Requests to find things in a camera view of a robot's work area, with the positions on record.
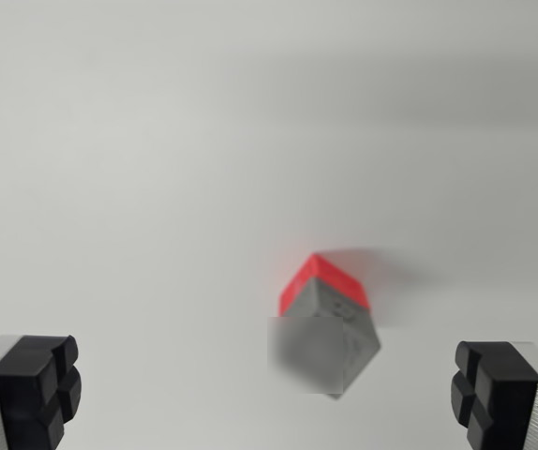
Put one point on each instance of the gripper right finger with black rubber pad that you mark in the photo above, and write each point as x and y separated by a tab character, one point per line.
508	398

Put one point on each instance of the gripper left finger with black rubber pad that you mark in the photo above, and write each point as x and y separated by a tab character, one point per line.
20	398

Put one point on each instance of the grey embossed cube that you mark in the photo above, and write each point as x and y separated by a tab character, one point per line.
330	342

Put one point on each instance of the red cube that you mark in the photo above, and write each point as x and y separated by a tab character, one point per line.
332	279

